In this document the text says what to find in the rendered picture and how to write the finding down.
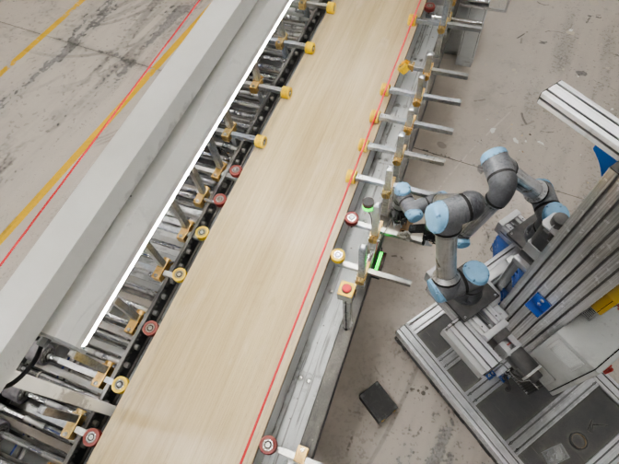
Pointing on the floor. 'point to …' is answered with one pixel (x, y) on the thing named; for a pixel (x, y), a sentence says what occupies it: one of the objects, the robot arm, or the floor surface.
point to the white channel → (106, 199)
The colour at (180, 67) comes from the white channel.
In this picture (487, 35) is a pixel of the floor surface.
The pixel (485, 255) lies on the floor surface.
